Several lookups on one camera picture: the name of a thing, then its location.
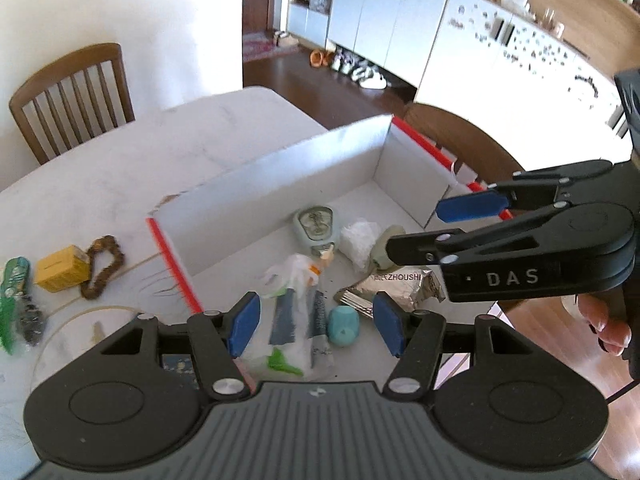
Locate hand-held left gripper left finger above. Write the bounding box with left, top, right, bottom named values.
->
left=97, top=291, right=262, bottom=401

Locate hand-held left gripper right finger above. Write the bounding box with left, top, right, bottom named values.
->
left=372, top=292, right=540, bottom=401

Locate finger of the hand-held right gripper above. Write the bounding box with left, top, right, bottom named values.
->
left=436, top=160, right=613, bottom=223
left=385, top=202, right=566, bottom=266

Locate pale green round object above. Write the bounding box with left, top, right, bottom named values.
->
left=370, top=225, right=407, bottom=271

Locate silver foil packet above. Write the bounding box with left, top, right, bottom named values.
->
left=334, top=268, right=446, bottom=321

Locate teal small cup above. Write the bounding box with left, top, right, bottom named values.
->
left=327, top=306, right=361, bottom=347

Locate white plastic bag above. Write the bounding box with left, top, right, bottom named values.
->
left=245, top=255, right=336, bottom=379
left=340, top=218, right=384, bottom=271

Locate grey oval case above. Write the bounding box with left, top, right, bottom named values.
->
left=294, top=206, right=341, bottom=249

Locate red cardboard box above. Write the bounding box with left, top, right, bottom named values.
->
left=145, top=114, right=516, bottom=396

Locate brown bead bracelet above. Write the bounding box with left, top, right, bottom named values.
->
left=80, top=235, right=125, bottom=301

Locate small yellow box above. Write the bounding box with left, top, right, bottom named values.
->
left=35, top=245, right=91, bottom=294

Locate dark grey packet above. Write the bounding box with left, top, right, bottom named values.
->
left=17, top=295, right=49, bottom=349

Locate green printed packet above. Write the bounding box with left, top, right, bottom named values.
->
left=0, top=256, right=34, bottom=356

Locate person's right hand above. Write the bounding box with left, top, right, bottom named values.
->
left=575, top=290, right=633, bottom=356

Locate brown wooden chair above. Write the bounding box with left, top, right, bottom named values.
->
left=9, top=42, right=136, bottom=166
left=402, top=102, right=526, bottom=196

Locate row of shoes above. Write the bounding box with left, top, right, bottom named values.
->
left=330, top=47, right=389, bottom=91

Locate patterned rug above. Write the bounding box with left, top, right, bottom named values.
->
left=243, top=30, right=301, bottom=64

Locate black cable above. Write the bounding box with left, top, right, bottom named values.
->
left=606, top=380, right=640, bottom=404

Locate white wall cabinet unit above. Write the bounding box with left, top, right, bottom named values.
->
left=287, top=0, right=640, bottom=153

